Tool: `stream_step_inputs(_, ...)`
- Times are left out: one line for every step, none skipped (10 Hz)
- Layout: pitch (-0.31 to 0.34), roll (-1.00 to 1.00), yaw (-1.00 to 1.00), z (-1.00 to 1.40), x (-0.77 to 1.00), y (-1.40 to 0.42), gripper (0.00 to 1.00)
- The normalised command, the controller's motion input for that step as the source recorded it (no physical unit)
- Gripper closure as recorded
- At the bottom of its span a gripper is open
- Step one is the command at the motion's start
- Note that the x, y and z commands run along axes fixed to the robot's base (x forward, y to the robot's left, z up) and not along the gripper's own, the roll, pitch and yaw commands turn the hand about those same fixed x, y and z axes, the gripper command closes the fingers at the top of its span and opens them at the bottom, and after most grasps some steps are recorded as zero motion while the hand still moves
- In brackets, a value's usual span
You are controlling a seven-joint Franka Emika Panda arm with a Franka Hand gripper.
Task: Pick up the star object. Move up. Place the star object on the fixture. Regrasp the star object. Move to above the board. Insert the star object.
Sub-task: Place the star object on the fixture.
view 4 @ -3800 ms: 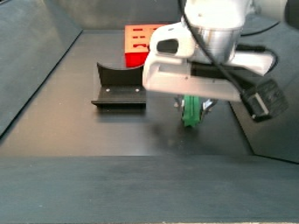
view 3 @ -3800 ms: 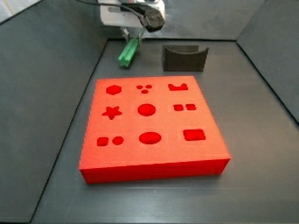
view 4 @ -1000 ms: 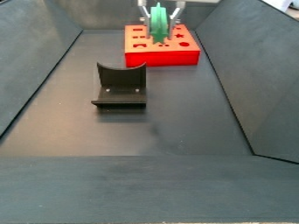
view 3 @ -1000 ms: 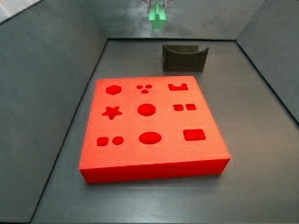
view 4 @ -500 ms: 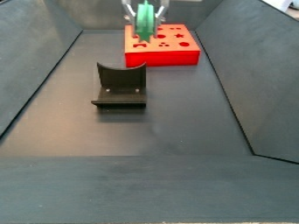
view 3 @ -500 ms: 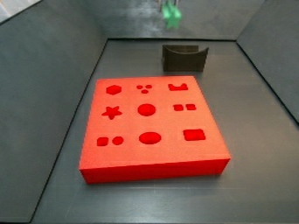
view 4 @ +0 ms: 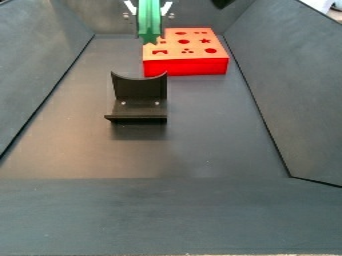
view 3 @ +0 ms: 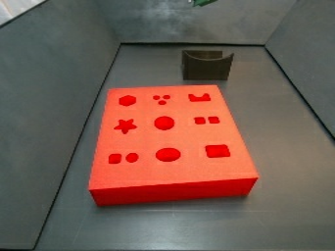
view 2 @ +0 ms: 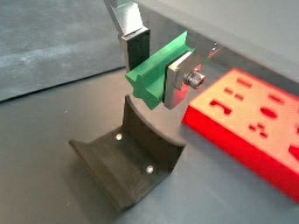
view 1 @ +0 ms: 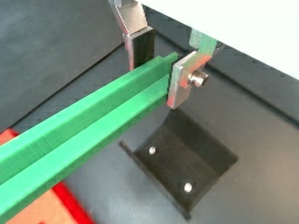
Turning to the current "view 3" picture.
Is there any green star-shaped prism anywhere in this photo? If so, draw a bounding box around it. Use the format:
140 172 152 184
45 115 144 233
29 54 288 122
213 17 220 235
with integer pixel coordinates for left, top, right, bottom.
192 0 217 7

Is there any black curved fixture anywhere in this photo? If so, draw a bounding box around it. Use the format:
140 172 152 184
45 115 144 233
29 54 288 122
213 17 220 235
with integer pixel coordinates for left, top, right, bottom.
181 50 235 80

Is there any red shape-sorting block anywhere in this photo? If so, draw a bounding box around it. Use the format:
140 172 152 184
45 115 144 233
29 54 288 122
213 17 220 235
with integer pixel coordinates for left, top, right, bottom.
89 85 259 206

